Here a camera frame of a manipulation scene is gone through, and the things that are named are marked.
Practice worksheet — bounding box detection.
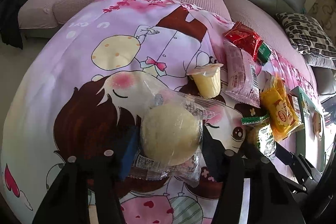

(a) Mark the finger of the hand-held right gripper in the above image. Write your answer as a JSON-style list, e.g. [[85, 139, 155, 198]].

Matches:
[[275, 145, 324, 193]]

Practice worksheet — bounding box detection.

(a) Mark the dark clothes pile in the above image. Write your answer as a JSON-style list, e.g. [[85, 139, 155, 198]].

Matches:
[[0, 0, 69, 50]]

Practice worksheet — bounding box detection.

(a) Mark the pink snack packet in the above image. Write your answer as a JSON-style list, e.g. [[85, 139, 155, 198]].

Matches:
[[223, 40, 261, 108]]

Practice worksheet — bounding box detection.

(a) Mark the red snack packet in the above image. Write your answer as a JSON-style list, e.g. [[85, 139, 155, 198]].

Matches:
[[223, 21, 263, 62]]

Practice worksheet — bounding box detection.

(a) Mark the small green-white snack packet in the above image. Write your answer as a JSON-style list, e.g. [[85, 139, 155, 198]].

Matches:
[[241, 114, 277, 160]]

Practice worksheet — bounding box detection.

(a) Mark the yellow jelly cup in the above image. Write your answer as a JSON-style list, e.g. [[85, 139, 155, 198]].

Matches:
[[187, 63, 224, 98]]

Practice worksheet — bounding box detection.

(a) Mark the grey cushion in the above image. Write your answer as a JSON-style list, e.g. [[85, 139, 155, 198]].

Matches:
[[302, 53, 336, 68]]

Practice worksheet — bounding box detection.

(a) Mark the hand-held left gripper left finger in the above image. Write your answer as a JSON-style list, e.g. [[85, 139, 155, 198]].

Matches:
[[31, 127, 141, 224]]

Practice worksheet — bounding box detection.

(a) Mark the green snack packet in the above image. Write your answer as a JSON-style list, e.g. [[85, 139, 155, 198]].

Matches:
[[256, 42, 272, 65]]

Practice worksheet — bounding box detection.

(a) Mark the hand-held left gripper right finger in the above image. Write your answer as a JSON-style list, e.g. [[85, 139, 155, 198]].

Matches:
[[202, 130, 299, 224]]

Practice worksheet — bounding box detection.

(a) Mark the bun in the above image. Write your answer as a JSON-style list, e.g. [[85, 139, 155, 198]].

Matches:
[[129, 77, 226, 189]]

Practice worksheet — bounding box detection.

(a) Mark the teal cardboard tray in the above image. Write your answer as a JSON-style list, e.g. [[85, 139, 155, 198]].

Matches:
[[289, 86, 324, 140]]

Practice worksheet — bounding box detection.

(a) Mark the black-white patterned cushion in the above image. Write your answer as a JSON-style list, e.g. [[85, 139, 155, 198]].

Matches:
[[275, 12, 336, 60]]

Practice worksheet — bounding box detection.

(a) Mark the printed blanket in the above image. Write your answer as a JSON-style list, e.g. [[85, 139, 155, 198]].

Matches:
[[0, 0, 326, 224]]

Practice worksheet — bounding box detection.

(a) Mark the patterned curtain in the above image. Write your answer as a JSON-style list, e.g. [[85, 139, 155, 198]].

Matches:
[[307, 0, 336, 38]]

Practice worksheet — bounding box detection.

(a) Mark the yellow snack packet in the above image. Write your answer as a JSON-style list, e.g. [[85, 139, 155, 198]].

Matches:
[[260, 74, 305, 142]]

